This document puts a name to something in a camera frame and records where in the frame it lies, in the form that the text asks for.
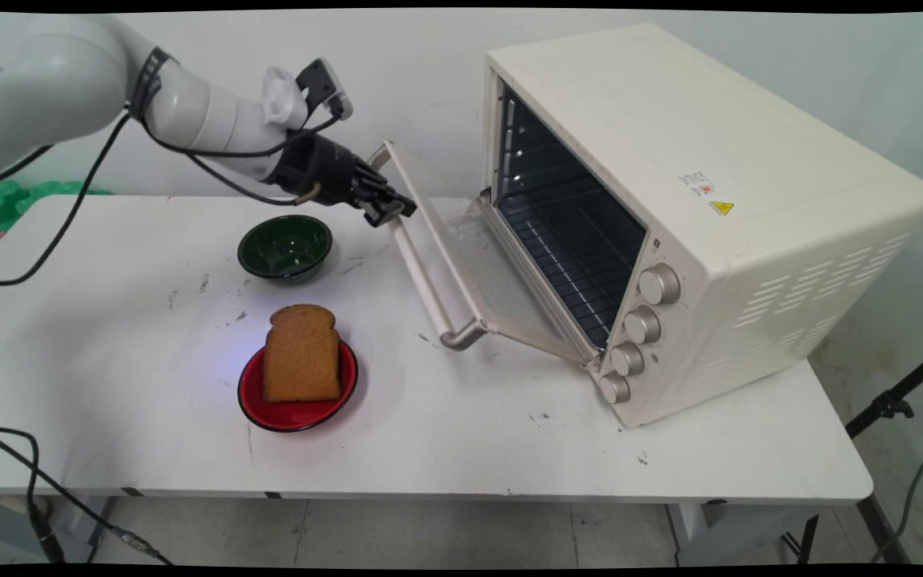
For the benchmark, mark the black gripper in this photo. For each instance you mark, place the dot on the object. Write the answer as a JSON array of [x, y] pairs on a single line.
[[321, 170]]

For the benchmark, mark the cream glass oven door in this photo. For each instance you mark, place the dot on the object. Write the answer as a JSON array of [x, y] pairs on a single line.
[[461, 256]]

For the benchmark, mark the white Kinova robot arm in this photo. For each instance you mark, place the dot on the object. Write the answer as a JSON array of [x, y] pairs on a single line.
[[69, 80]]

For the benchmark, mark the dark green bowl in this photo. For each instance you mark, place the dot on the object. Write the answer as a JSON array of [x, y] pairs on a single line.
[[285, 247]]

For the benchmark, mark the brown bread slice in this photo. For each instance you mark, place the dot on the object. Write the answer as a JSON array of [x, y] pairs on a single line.
[[301, 361]]

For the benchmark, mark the red plate with black rim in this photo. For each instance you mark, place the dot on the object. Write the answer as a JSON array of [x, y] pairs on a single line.
[[301, 415]]

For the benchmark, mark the silver oven knob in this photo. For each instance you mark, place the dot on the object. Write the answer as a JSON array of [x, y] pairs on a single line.
[[627, 358], [642, 324], [614, 387], [659, 284]]

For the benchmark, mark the white label sticker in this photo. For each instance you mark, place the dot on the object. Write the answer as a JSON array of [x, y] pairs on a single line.
[[699, 183]]

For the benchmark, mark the yellow warning sticker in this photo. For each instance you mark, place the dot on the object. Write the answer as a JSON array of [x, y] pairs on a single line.
[[722, 208]]

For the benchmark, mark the cream toaster oven body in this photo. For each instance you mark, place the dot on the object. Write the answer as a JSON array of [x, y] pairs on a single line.
[[750, 240]]

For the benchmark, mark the green foam piece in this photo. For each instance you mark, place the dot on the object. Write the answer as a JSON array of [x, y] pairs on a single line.
[[13, 200]]

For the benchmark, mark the black tripod stand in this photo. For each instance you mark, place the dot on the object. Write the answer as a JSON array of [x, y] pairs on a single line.
[[894, 401]]

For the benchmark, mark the black metal table leg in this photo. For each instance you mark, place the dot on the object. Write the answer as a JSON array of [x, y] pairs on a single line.
[[882, 529]]

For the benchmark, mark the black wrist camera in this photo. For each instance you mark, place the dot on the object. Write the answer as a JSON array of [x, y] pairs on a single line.
[[324, 84]]

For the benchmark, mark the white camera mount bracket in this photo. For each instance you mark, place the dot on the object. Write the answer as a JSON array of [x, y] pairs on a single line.
[[281, 98]]

